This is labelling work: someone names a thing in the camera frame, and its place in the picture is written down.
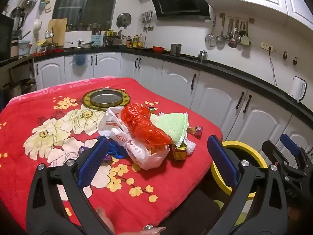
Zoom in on white base cabinets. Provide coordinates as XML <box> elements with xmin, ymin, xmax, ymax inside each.
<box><xmin>34</xmin><ymin>52</ymin><xmax>313</xmax><ymax>157</ymax></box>

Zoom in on red floral blanket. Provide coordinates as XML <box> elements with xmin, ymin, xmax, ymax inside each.
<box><xmin>0</xmin><ymin>77</ymin><xmax>223</xmax><ymax>233</ymax></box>

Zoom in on countertop blender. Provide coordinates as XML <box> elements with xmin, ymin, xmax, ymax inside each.
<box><xmin>11</xmin><ymin>7</ymin><xmax>26</xmax><ymax>31</ymax></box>

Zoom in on metal ladle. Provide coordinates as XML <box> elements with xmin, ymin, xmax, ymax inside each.
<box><xmin>216</xmin><ymin>17</ymin><xmax>225</xmax><ymax>42</ymax></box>

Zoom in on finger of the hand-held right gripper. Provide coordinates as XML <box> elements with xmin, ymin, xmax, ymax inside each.
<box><xmin>280</xmin><ymin>134</ymin><xmax>313</xmax><ymax>172</ymax></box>
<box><xmin>262</xmin><ymin>140</ymin><xmax>309</xmax><ymax>179</ymax></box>

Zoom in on blue plastic bag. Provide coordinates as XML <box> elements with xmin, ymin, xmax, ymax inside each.
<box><xmin>98</xmin><ymin>135</ymin><xmax>128</xmax><ymax>158</ymax></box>

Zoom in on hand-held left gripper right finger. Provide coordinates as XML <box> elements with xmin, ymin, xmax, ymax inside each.
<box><xmin>207</xmin><ymin>135</ymin><xmax>289</xmax><ymax>235</ymax></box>

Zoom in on white electric kettle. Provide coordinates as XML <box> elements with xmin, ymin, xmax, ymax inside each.
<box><xmin>289</xmin><ymin>76</ymin><xmax>307</xmax><ymax>103</ymax></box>

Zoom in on blue hanging pouch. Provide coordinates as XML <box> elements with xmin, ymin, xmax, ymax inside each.
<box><xmin>73</xmin><ymin>54</ymin><xmax>86</xmax><ymax>66</ymax></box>

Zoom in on dark metal skimmer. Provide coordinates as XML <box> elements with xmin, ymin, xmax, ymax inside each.
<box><xmin>228</xmin><ymin>20</ymin><xmax>237</xmax><ymax>48</ymax></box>

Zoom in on black power cable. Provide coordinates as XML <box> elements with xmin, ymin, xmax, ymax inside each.
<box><xmin>268</xmin><ymin>50</ymin><xmax>278</xmax><ymax>87</ymax></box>

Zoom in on small yellow red box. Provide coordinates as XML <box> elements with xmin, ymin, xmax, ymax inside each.
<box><xmin>171</xmin><ymin>143</ymin><xmax>188</xmax><ymax>161</ymax></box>

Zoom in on person's green clothing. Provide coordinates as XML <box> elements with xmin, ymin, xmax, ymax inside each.
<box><xmin>213</xmin><ymin>199</ymin><xmax>247</xmax><ymax>228</ymax></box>

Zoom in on wooden cutting board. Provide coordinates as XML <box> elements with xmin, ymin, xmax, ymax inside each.
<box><xmin>48</xmin><ymin>18</ymin><xmax>67</xmax><ymax>47</ymax></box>

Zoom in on wall utensil rail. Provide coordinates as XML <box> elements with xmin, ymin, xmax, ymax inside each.
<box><xmin>219</xmin><ymin>13</ymin><xmax>255</xmax><ymax>24</ymax></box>

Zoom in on person's left hand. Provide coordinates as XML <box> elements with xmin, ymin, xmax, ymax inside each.
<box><xmin>96</xmin><ymin>206</ymin><xmax>167</xmax><ymax>235</ymax></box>

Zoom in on green spatula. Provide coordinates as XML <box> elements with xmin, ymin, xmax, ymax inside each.
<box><xmin>241</xmin><ymin>21</ymin><xmax>251</xmax><ymax>46</ymax></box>

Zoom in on light blue knife block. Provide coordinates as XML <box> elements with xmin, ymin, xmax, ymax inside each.
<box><xmin>91</xmin><ymin>34</ymin><xmax>104</xmax><ymax>46</ymax></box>

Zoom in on white printed plastic bag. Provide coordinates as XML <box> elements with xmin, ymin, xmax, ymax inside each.
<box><xmin>98</xmin><ymin>106</ymin><xmax>170</xmax><ymax>170</ymax></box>

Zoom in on grey metal canister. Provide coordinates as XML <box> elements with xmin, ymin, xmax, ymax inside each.
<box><xmin>170</xmin><ymin>43</ymin><xmax>183</xmax><ymax>56</ymax></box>

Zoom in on black appliance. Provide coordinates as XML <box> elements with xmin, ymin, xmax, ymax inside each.
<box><xmin>0</xmin><ymin>15</ymin><xmax>14</xmax><ymax>61</ymax></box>

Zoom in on dark kitchen window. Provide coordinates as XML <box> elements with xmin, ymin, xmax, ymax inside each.
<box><xmin>52</xmin><ymin>0</ymin><xmax>120</xmax><ymax>31</ymax></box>

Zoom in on red plastic bag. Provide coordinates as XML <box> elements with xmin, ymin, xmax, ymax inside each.
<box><xmin>120</xmin><ymin>103</ymin><xmax>173</xmax><ymax>146</ymax></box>

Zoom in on black range hood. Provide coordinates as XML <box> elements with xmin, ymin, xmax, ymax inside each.
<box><xmin>146</xmin><ymin>0</ymin><xmax>212</xmax><ymax>21</ymax></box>

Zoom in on row of sauce bottles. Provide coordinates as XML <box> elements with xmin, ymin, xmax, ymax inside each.
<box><xmin>121</xmin><ymin>34</ymin><xmax>145</xmax><ymax>49</ymax></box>

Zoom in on yellow rimmed black bin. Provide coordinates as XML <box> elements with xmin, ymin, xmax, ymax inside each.
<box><xmin>210</xmin><ymin>141</ymin><xmax>269</xmax><ymax>210</ymax></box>

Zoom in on gold rimmed round metal tray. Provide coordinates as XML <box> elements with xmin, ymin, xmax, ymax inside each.
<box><xmin>83</xmin><ymin>88</ymin><xmax>130</xmax><ymax>108</ymax></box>

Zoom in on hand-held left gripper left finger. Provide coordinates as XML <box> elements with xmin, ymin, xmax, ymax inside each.
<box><xmin>26</xmin><ymin>136</ymin><xmax>110</xmax><ymax>235</ymax></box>

